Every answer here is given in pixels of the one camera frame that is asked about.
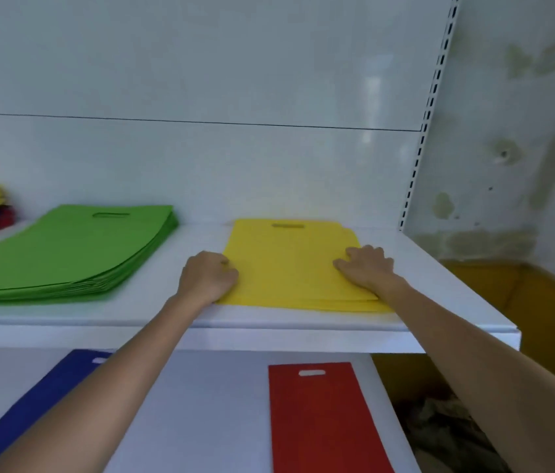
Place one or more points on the white shelf back panel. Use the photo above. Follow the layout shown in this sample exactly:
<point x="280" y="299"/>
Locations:
<point x="198" y="93"/>

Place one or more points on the yellow cardboard box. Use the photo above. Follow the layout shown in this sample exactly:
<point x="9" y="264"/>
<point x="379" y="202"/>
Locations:
<point x="548" y="315"/>

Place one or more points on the person's right hand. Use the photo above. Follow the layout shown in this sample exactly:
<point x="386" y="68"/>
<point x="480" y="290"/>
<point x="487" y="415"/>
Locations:
<point x="371" y="271"/>

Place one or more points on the red bag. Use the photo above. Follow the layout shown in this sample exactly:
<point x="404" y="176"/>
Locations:
<point x="324" y="423"/>

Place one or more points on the stack of green bags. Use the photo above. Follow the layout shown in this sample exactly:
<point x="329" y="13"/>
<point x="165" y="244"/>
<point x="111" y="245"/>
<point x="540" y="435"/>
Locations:
<point x="65" y="251"/>

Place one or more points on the white shelf board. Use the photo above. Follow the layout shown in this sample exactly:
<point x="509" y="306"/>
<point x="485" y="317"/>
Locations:
<point x="277" y="330"/>
<point x="208" y="418"/>

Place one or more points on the person's left fingers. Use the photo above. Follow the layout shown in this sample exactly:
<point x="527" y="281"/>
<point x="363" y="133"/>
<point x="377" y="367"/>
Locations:
<point x="227" y="273"/>

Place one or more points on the person's right thumb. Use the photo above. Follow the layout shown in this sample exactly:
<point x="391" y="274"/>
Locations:
<point x="345" y="266"/>

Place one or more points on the person's right forearm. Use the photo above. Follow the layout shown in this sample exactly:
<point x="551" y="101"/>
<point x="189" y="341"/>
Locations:
<point x="494" y="369"/>

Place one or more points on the white slotted shelf upright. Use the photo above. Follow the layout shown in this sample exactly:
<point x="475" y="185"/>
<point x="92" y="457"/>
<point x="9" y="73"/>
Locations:
<point x="430" y="103"/>

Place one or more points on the person's left forearm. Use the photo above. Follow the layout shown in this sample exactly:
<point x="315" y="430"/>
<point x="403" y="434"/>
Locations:
<point x="110" y="384"/>

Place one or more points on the person's left hand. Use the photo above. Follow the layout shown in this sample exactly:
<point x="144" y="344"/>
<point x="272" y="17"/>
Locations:
<point x="206" y="278"/>

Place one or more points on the crumpled packing material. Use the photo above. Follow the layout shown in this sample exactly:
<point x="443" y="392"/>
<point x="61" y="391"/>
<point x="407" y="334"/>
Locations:
<point x="444" y="433"/>

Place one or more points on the blue bag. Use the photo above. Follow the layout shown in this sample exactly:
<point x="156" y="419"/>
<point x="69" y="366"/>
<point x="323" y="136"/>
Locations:
<point x="36" y="403"/>

